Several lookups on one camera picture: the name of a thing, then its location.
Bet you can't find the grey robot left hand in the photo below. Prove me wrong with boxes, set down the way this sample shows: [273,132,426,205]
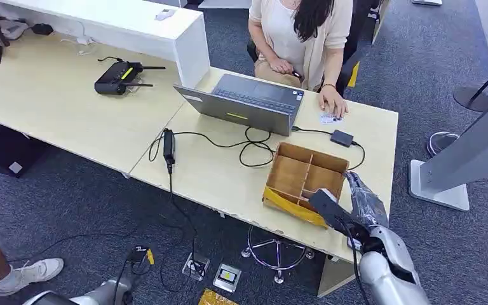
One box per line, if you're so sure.
[121,245,156,292]

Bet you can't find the person's right hand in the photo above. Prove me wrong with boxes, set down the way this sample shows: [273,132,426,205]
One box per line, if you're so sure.
[268,57,296,76]

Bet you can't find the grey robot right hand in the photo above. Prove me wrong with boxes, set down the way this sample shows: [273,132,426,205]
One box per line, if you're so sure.
[308,170,391,244]

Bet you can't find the person's left hand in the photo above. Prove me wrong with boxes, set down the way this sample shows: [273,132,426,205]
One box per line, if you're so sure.
[317,85,349,119]

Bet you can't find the white printed card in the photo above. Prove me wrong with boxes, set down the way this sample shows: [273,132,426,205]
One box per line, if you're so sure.
[320,112,344,125]

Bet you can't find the person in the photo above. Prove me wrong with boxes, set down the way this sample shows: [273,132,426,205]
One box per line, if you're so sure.
[247,0,355,120]

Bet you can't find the small black power adapter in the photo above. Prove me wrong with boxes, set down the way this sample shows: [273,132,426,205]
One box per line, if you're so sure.
[330,129,355,148]

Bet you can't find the grey laptop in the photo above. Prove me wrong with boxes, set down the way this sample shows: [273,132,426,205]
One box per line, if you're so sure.
[173,73,306,137]

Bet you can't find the silver floor socket with plug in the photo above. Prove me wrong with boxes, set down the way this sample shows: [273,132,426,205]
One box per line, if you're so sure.
[181,252,212,282]

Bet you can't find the wooden divided box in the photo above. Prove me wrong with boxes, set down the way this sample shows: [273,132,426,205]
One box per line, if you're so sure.
[262,142,351,229]

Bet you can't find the yellow floor tape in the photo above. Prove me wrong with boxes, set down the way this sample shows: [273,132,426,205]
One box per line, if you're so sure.
[198,288,240,305]

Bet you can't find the chrome stool base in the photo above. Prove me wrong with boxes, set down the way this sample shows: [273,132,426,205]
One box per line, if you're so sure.
[241,225,315,285]

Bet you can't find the grey display stand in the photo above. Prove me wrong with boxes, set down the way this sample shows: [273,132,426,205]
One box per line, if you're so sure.
[408,83,488,213]

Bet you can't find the person's leg with white shoe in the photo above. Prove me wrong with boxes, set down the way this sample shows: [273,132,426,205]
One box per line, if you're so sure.
[0,239,65,298]

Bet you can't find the long black power adapter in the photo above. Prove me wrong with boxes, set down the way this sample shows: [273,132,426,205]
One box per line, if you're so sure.
[162,128,177,174]

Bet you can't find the small white device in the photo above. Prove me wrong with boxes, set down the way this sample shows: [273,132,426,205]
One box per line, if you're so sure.
[154,8,177,22]

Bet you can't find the white desk partition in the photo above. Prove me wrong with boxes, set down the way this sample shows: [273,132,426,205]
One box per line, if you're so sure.
[0,0,211,89]

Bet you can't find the black router with antennas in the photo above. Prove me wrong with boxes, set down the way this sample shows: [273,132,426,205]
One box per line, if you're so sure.
[94,56,166,96]

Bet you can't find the black box under desk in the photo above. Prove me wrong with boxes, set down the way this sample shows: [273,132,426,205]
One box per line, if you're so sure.
[0,123,50,179]

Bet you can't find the small black pouch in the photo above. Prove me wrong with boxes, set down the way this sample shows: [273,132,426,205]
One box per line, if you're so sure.
[30,23,55,36]

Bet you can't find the grey bag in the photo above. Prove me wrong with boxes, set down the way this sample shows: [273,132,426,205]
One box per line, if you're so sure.
[0,17,31,41]

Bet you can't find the thin black adapter cable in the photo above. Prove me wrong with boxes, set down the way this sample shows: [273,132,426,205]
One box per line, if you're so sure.
[291,125,367,172]

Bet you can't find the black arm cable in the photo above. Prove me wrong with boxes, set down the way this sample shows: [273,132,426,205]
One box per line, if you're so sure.
[336,217,372,305]

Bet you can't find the black mains cable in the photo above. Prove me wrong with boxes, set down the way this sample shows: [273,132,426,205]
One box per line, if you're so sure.
[159,163,208,292]

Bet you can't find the long black floor cable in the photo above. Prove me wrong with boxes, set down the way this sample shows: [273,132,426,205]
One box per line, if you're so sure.
[6,228,139,264]

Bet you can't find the black laptop charger cable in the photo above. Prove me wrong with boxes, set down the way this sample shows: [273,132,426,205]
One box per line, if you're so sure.
[148,126,277,168]

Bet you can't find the black stanchion post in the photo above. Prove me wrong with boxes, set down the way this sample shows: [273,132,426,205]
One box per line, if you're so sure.
[452,53,488,113]

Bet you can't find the white charger with cable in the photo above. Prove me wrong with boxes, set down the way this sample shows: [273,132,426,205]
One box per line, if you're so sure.
[60,21,98,57]

